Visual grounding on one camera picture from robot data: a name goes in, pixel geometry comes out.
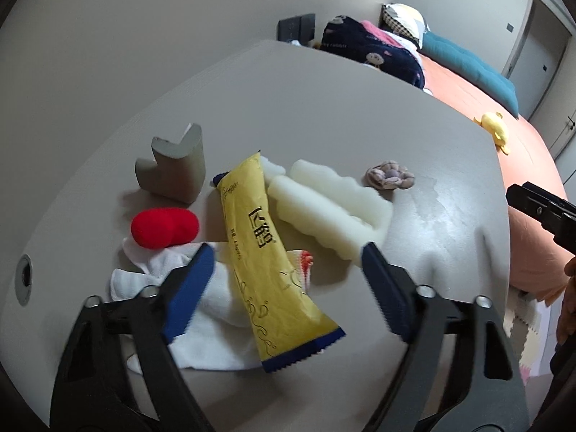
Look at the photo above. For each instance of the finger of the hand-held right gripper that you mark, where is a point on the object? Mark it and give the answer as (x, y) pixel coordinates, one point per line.
(544, 211)

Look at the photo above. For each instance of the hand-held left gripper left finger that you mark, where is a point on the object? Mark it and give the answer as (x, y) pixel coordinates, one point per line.
(189, 292)

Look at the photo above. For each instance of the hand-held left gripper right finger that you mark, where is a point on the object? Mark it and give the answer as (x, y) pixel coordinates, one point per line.
(387, 292)

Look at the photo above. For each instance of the long yellow packet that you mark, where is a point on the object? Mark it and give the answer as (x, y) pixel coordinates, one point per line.
(270, 261)

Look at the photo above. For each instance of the person's right forearm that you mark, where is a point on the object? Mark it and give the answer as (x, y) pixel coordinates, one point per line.
(568, 306)

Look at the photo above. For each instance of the white sock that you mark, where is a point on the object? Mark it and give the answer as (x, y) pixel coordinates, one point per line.
(211, 310)

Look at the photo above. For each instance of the orange bed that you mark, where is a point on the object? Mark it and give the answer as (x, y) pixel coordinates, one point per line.
(522, 166)

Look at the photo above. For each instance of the red heart plush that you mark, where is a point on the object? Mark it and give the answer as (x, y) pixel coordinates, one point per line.
(164, 227)

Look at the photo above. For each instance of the yellow plush toy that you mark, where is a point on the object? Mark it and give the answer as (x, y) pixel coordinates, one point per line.
(494, 128)

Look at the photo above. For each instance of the white wavy foam piece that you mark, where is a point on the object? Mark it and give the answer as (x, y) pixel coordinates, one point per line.
(328, 207)

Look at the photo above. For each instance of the brown hair scrunchie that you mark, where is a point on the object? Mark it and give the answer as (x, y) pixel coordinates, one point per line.
(389, 175)

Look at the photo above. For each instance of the grey foam corner guard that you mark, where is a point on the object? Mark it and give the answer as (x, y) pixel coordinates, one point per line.
(173, 166)

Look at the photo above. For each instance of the foam floor mat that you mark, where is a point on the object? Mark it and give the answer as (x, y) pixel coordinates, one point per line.
(526, 337)

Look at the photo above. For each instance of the white door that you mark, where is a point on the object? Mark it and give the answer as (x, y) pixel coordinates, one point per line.
(537, 63)

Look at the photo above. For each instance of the teal cushion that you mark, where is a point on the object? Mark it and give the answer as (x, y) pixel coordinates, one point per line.
(472, 69)

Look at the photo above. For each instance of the navy printed blanket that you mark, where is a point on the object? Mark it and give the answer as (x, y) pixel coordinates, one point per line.
(373, 54)

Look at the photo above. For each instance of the checkered pillow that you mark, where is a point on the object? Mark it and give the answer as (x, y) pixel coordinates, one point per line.
(405, 18)

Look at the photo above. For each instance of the pink cloth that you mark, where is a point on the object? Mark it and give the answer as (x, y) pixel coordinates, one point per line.
(380, 33)

